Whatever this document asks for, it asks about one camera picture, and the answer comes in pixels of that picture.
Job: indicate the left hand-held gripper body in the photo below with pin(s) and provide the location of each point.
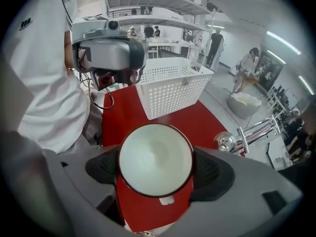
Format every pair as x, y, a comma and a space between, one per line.
86, 31

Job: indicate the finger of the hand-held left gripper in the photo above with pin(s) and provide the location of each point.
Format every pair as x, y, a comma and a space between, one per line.
108, 55

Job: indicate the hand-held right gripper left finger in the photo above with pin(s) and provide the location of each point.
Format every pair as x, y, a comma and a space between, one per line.
81, 181

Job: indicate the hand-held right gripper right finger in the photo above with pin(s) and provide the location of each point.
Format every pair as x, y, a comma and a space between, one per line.
234, 194

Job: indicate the white perforated plastic basket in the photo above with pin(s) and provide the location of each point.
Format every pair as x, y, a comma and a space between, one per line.
172, 92

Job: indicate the person's left forearm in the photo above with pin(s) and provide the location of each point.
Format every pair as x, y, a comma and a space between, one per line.
68, 51

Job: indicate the silver metal stand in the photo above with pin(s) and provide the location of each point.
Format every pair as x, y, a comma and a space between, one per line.
256, 132

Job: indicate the person's left hand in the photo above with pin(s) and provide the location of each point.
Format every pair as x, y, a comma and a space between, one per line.
132, 76

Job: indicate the white cart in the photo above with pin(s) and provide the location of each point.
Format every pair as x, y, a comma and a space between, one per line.
277, 154

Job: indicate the person's grey trousers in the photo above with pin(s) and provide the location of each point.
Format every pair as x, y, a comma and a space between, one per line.
95, 122

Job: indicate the person's white t-shirt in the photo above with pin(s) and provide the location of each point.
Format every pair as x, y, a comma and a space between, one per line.
44, 83

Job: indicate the red tablecloth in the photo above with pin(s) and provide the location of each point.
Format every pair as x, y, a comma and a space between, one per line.
123, 122

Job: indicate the grey beanbag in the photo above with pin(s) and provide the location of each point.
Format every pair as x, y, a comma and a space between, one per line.
240, 110

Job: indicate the black double door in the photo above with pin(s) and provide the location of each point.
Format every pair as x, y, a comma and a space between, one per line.
270, 68

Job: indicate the ceiling tube lights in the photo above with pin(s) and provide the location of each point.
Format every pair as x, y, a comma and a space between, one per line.
284, 42

